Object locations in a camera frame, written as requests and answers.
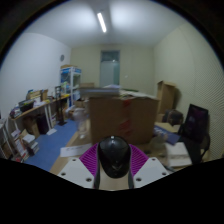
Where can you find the black office chair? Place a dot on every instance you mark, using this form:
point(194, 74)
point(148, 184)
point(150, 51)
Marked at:
point(196, 123)

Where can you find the round wall clock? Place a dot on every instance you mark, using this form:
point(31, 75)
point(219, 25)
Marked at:
point(62, 57)

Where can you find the wooden wall desk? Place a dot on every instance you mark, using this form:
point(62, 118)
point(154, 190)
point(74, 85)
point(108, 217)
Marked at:
point(36, 107)

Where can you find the white paper sheet with writing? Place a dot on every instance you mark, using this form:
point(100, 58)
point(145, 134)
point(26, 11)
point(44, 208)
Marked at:
point(75, 150)

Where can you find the tall open cardboard box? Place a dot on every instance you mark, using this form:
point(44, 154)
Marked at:
point(166, 96)

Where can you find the clear glass jar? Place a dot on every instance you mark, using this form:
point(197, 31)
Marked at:
point(80, 121)

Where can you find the ceiling tube light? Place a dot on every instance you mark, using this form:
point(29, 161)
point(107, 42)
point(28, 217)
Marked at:
point(101, 22)

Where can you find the grey door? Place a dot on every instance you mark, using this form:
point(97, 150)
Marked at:
point(109, 71)

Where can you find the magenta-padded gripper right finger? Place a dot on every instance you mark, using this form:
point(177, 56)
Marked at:
point(151, 170)

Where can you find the blue book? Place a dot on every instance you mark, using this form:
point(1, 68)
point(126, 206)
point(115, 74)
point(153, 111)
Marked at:
point(168, 135)

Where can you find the large brown cardboard box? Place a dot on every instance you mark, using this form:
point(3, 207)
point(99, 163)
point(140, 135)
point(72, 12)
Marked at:
point(110, 116)

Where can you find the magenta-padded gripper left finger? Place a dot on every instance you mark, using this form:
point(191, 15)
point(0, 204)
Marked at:
point(75, 170)

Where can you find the low bookshelf with books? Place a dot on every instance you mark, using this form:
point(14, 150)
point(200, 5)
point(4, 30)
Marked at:
point(20, 143)

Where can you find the black computer mouse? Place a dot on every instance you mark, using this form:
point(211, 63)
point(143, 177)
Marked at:
point(114, 155)

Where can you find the white and blue shelf unit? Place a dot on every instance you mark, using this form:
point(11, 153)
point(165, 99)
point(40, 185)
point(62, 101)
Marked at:
point(68, 83)

